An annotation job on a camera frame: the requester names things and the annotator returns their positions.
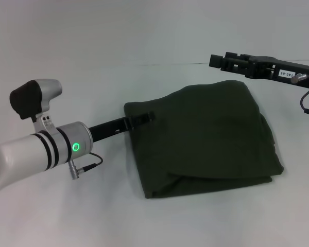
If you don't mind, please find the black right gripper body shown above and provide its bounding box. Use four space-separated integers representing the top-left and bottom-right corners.
243 55 309 90

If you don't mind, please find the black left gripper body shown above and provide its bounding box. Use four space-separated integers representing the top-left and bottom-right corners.
88 116 135 143

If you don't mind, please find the dark green shirt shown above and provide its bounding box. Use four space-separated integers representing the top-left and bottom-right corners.
124 79 285 200

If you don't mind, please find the right arm connector cable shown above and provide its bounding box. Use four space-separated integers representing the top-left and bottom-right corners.
290 73 309 117

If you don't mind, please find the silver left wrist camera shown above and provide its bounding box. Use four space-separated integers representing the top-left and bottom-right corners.
9 78 63 135

